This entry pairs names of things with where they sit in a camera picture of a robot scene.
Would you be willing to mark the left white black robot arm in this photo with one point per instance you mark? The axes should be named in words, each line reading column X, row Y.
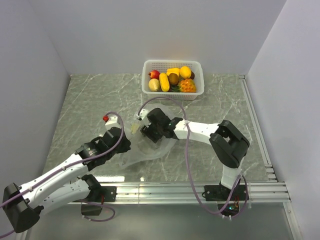
column 68, row 182

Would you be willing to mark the yellow fruit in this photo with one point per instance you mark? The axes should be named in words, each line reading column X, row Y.
column 185, row 72
column 164, row 82

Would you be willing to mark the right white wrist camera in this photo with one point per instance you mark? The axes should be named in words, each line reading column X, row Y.
column 142, row 117

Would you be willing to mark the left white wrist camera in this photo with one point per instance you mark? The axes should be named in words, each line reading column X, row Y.
column 112, row 121

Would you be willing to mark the red apple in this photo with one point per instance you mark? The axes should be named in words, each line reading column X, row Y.
column 154, row 74

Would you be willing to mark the white perforated plastic basket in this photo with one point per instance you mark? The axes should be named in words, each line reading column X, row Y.
column 162, row 65

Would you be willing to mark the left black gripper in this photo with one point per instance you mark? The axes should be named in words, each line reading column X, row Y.
column 126, row 145

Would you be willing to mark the transparent plastic bag with fruit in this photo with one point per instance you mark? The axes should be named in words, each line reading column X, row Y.
column 142, row 148

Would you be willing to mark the dark purple passion fruit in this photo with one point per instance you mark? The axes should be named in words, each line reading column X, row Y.
column 192, row 76

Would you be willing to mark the orange spiky pineapple toy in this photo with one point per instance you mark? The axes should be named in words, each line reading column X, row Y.
column 185, row 86

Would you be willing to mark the aluminium mounting rail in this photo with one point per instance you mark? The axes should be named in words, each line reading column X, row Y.
column 154, row 201

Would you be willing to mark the yellow lemon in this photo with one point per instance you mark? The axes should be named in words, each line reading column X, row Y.
column 154, row 85

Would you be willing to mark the brown kiwi fruit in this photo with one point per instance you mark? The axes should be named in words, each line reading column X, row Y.
column 173, row 79

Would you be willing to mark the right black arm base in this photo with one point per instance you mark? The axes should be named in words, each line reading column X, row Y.
column 217, row 197

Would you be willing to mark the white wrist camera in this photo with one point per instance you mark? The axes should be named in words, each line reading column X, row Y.
column 142, row 117
column 112, row 121

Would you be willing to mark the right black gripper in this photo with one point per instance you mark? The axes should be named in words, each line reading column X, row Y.
column 148, row 132

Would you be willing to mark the yellow bell pepper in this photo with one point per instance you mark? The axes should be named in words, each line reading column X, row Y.
column 173, row 71

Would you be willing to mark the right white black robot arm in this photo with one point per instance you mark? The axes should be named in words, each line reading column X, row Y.
column 228, row 143

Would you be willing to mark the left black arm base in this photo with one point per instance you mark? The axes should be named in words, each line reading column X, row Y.
column 97, row 194

